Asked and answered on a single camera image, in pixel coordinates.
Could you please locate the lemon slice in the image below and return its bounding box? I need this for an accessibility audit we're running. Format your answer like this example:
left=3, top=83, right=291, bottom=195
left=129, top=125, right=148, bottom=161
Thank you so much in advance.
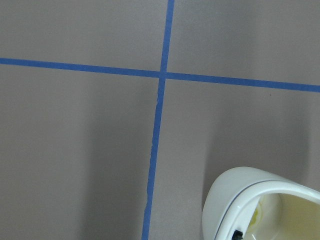
left=249, top=195, right=266, bottom=227

